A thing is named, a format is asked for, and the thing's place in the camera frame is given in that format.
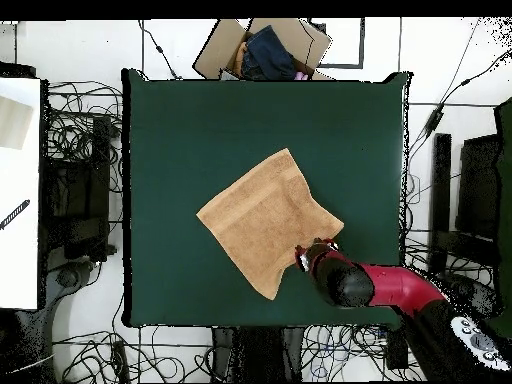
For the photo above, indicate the tan terry towel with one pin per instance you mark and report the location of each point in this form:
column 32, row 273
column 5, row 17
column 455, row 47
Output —
column 264, row 224

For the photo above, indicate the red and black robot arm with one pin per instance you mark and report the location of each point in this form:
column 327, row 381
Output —
column 400, row 284

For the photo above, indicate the pink cloth item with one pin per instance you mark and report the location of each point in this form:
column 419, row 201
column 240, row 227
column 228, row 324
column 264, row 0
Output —
column 302, row 76

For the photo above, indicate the orange cloth item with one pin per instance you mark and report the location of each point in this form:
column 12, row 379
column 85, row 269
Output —
column 240, row 58

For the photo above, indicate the dark green table cloth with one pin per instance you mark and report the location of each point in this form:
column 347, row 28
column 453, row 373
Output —
column 180, row 140

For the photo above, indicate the dark blue jeans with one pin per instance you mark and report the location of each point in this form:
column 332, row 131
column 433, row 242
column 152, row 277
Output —
column 268, row 56

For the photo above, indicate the dark green fabric sheet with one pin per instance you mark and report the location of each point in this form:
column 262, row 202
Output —
column 506, row 200

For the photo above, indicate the brown cardboard box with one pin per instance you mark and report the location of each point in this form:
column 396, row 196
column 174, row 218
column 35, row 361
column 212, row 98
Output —
column 216, row 52

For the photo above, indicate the black metal stand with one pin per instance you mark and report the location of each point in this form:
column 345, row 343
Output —
column 100, row 160

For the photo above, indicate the white desk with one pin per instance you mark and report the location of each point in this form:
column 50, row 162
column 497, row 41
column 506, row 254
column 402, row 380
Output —
column 20, row 260

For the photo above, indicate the beige cardboard piece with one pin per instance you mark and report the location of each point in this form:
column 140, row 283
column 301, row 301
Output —
column 14, row 124

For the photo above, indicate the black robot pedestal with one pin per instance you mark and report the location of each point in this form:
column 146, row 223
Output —
column 256, row 352

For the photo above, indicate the black metal frame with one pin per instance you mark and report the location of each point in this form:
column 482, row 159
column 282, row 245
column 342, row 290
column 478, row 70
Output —
column 478, row 184

